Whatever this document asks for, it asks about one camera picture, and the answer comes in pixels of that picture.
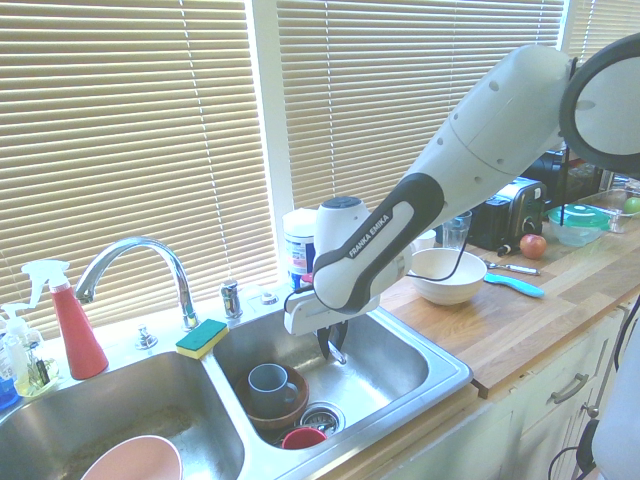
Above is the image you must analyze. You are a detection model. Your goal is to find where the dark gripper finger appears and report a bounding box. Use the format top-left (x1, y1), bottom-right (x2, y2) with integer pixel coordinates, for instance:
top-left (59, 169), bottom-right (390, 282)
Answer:
top-left (331, 321), bottom-right (350, 366)
top-left (316, 326), bottom-right (335, 362)

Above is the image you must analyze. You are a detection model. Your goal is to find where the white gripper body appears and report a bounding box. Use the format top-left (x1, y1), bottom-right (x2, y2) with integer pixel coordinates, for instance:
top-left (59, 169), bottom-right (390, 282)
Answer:
top-left (283, 289), bottom-right (352, 337)

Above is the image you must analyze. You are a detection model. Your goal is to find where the stainless steel double sink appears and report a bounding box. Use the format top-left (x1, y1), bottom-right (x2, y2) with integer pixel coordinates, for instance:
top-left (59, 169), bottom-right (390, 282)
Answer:
top-left (0, 299), bottom-right (474, 480)

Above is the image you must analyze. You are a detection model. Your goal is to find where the teal serrated knife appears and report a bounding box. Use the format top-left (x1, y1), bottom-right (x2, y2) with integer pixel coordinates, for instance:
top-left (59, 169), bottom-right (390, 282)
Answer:
top-left (483, 272), bottom-right (546, 299)

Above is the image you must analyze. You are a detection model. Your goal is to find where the grey mug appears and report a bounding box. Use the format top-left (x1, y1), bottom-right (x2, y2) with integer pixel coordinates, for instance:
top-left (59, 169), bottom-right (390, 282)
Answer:
top-left (247, 363), bottom-right (300, 419)

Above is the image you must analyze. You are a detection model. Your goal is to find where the Lysol wipes canister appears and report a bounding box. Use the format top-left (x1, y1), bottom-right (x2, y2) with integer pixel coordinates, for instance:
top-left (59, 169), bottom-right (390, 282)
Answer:
top-left (282, 207), bottom-right (321, 292)

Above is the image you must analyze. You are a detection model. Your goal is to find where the metal drain strainer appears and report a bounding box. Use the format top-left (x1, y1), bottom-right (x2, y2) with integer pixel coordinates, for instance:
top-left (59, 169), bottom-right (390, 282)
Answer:
top-left (298, 401), bottom-right (347, 434)

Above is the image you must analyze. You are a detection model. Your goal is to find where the chrome soap dispenser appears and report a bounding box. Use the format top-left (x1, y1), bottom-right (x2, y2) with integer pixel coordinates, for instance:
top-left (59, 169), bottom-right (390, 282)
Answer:
top-left (220, 279), bottom-right (244, 320)

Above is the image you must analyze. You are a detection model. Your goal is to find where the brown bowl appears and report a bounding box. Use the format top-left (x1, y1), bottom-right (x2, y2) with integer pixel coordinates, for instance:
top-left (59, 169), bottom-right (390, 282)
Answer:
top-left (234, 364), bottom-right (311, 432)

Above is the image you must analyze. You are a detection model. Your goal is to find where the red cup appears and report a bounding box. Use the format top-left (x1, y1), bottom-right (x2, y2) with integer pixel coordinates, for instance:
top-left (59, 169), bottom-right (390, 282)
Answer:
top-left (280, 426), bottom-right (329, 450)

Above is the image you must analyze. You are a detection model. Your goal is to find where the yellow green sponge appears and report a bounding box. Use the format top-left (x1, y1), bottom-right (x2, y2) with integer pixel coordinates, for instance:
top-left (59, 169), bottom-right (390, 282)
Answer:
top-left (174, 319), bottom-right (230, 361)

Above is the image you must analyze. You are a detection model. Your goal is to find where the large white bowl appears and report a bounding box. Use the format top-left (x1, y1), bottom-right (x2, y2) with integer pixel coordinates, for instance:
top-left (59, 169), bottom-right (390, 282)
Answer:
top-left (409, 249), bottom-right (488, 307)

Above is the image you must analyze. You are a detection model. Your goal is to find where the chrome gooseneck faucet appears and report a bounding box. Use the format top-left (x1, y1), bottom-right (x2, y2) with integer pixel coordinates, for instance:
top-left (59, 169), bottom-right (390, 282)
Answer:
top-left (74, 236), bottom-right (202, 332)

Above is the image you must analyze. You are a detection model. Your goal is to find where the clear drinking glass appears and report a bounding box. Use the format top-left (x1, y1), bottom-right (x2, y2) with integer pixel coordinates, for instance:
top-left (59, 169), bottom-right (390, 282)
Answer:
top-left (441, 209), bottom-right (474, 252)

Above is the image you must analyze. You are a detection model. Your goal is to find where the metal peeler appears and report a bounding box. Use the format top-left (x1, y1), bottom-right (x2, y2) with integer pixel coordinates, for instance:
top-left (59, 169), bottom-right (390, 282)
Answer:
top-left (483, 259), bottom-right (543, 277)

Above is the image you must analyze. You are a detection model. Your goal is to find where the black chrome toaster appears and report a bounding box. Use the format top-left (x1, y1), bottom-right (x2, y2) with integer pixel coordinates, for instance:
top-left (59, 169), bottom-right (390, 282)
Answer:
top-left (468, 177), bottom-right (549, 252)

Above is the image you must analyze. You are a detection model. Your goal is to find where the red apple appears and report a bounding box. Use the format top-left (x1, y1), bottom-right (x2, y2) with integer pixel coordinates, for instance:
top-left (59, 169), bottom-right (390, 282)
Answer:
top-left (519, 233), bottom-right (548, 260)

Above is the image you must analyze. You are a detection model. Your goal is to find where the white base cabinet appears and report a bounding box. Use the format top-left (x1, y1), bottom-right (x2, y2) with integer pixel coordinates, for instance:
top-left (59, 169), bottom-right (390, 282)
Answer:
top-left (349, 289), bottom-right (640, 480)

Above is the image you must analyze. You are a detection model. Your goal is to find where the pink bowl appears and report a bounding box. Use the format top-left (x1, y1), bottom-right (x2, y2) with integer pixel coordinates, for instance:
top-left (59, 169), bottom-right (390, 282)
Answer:
top-left (79, 434), bottom-right (184, 480)

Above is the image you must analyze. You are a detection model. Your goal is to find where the red spray bottle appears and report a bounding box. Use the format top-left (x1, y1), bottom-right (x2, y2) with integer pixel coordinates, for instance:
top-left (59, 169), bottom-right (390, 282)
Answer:
top-left (20, 260), bottom-right (110, 381)

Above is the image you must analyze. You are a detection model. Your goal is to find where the wide window blind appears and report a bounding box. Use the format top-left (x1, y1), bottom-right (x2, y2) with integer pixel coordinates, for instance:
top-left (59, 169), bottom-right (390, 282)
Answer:
top-left (276, 0), bottom-right (567, 241)

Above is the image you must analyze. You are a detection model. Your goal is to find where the green lidded plastic container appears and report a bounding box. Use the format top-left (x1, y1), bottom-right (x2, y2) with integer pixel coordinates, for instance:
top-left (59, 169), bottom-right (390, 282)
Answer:
top-left (546, 203), bottom-right (613, 248)

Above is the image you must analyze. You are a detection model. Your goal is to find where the left window blind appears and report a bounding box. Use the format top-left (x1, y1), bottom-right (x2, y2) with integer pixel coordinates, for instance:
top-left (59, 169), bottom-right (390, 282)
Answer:
top-left (0, 0), bottom-right (262, 341)

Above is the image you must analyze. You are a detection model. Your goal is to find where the black coffee machine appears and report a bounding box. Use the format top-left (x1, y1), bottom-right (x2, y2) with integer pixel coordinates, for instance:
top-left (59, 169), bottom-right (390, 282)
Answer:
top-left (521, 148), bottom-right (572, 212)

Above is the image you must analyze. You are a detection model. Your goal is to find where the clear soap pump bottle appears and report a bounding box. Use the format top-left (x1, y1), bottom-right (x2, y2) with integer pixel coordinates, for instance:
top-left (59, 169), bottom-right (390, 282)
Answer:
top-left (0, 302), bottom-right (32, 412)

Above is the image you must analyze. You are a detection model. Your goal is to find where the clear plastic bin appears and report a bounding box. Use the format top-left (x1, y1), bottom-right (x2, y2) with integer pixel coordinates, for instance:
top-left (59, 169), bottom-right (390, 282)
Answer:
top-left (588, 186), bottom-right (640, 235)

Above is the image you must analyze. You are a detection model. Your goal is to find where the narrow window blind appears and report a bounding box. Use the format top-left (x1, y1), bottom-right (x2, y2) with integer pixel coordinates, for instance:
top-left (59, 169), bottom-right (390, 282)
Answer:
top-left (569, 0), bottom-right (640, 54)

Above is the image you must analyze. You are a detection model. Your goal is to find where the white mug with handle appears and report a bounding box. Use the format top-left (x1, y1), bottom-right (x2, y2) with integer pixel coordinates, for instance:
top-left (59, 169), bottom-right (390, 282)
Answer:
top-left (412, 229), bottom-right (438, 254)

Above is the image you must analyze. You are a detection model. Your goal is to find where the chrome faucet handle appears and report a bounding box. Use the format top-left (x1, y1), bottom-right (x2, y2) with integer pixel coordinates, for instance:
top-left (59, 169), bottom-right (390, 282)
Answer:
top-left (134, 323), bottom-right (160, 350)

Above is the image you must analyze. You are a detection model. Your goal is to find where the metal drawer handle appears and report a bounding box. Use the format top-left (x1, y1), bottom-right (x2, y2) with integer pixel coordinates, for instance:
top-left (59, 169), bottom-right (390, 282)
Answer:
top-left (550, 372), bottom-right (591, 406)

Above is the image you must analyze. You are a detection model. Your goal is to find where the black base cable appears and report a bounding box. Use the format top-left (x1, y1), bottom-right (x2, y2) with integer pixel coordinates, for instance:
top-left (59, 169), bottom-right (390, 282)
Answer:
top-left (546, 418), bottom-right (602, 480)

